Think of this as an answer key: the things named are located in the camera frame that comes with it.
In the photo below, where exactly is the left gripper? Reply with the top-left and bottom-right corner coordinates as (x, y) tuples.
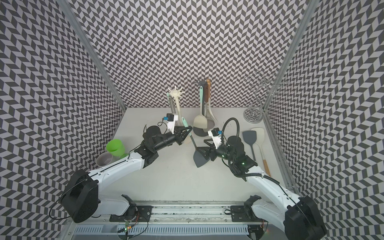
(153, 125), (193, 152)

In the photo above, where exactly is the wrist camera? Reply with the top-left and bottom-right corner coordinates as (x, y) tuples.
(208, 128), (222, 149)
(164, 114), (179, 134)

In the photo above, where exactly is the dark grey utensil rack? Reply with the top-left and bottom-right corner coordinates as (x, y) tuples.
(193, 81), (215, 137)

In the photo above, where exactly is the cream spoon brown handle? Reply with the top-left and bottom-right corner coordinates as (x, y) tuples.
(206, 79), (218, 122)

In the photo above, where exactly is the cream slotted turner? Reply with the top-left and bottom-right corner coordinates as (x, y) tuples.
(167, 93), (178, 115)

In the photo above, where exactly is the aluminium front rail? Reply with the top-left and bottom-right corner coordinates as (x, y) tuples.
(59, 199), (280, 240)

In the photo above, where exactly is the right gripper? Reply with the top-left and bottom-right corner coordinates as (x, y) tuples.
(196, 138), (236, 163)

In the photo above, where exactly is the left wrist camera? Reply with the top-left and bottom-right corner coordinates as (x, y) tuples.
(164, 114), (179, 134)

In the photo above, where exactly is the cream turner mint handle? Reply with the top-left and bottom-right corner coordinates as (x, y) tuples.
(194, 86), (208, 129)

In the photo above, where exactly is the cream spatula wooden handle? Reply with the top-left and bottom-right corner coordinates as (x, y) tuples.
(252, 128), (271, 176)

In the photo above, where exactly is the grey ceramic mug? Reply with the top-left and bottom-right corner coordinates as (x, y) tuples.
(96, 152), (114, 167)

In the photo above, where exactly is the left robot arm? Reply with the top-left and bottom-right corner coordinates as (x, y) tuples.
(59, 126), (193, 223)

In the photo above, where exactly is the grey turner mint handle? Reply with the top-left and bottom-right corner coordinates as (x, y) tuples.
(189, 133), (210, 168)

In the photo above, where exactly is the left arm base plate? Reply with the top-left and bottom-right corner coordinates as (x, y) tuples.
(109, 206), (153, 223)

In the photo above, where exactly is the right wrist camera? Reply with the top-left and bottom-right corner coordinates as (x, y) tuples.
(208, 128), (222, 149)

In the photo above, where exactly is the cream utensil rack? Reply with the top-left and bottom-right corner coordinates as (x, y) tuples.
(169, 87), (184, 134)

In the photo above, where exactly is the grey spatula mint handle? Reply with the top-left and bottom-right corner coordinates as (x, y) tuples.
(242, 130), (257, 161)

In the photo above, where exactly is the green plastic goblet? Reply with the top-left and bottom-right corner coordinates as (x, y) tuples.
(106, 139), (128, 159)

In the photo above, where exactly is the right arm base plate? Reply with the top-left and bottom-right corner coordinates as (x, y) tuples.
(230, 206), (263, 223)

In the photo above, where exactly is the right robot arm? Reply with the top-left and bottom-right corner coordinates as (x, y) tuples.
(203, 136), (327, 240)

